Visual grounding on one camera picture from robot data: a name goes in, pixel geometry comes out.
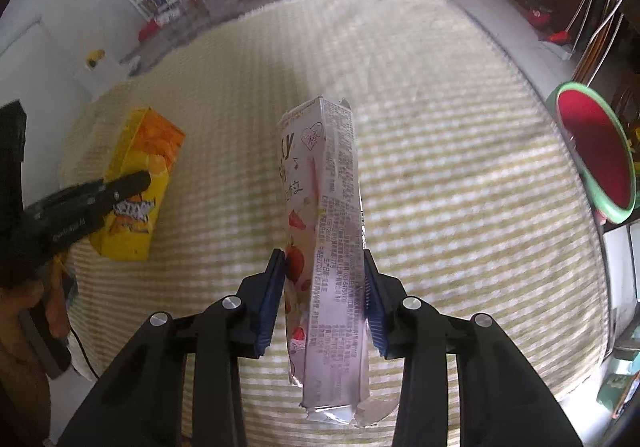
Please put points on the smartphone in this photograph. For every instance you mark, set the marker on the smartphone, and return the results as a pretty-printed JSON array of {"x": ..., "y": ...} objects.
[{"x": 45, "y": 342}]

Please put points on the yellow snack box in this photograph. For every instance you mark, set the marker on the yellow snack box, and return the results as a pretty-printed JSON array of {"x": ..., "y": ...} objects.
[{"x": 135, "y": 167}]

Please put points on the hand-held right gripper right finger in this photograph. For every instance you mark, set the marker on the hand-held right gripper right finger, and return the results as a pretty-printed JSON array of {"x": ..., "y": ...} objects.
[{"x": 374, "y": 307}]

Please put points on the person's left hand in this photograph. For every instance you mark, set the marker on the person's left hand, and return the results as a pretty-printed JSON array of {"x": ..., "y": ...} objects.
[{"x": 56, "y": 297}]

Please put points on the small red floor bin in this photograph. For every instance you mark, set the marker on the small red floor bin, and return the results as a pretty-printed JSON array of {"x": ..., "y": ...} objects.
[{"x": 539, "y": 17}]

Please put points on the yellow tape roll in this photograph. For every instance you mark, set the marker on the yellow tape roll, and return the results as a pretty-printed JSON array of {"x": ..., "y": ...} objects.
[{"x": 95, "y": 58}]

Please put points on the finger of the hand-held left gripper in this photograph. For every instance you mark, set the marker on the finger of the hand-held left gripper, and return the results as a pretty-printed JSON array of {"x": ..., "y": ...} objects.
[{"x": 130, "y": 182}]

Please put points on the pink strawberry snack box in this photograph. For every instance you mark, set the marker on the pink strawberry snack box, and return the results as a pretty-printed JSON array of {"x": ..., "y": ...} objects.
[{"x": 335, "y": 252}]

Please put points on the yellow striped blanket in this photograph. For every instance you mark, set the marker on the yellow striped blanket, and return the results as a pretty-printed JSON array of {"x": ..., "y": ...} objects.
[{"x": 440, "y": 127}]

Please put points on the red bin with green rim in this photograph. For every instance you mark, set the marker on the red bin with green rim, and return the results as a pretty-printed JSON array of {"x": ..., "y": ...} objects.
[{"x": 595, "y": 147}]

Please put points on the red plastic bag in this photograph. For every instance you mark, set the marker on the red plastic bag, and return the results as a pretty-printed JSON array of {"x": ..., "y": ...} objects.
[{"x": 150, "y": 29}]

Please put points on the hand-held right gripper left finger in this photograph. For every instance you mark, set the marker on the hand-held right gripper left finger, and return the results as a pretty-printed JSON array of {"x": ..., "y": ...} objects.
[{"x": 272, "y": 297}]

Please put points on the person's left forearm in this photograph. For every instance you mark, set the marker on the person's left forearm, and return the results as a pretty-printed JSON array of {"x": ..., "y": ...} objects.
[{"x": 20, "y": 377}]

